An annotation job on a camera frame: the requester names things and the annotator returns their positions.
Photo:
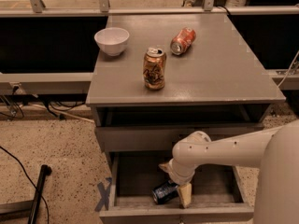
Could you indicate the grey drawer cabinet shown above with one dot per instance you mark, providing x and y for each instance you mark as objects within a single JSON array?
[{"x": 217, "y": 81}]

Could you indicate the gold brown upright can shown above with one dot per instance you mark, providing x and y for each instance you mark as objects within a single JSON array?
[{"x": 154, "y": 68}]

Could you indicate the black metal stand leg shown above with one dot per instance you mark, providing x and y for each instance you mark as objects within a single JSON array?
[{"x": 28, "y": 208}]

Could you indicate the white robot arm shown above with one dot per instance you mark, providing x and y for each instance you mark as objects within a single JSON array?
[{"x": 275, "y": 152}]

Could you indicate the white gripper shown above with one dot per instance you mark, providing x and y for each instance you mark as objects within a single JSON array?
[{"x": 180, "y": 175}]

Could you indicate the white bowl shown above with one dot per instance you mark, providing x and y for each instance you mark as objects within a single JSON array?
[{"x": 112, "y": 40}]

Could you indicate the grey top drawer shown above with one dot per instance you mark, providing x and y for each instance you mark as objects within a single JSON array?
[{"x": 148, "y": 138}]

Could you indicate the orange soda can lying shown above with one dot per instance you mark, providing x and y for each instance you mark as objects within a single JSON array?
[{"x": 181, "y": 42}]

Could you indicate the blue pepsi can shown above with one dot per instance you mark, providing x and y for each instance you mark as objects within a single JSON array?
[{"x": 165, "y": 192}]

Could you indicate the grey open middle drawer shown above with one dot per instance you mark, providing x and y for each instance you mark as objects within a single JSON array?
[{"x": 217, "y": 193}]

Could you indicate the grey metal railing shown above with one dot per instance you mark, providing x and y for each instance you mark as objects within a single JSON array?
[{"x": 22, "y": 9}]

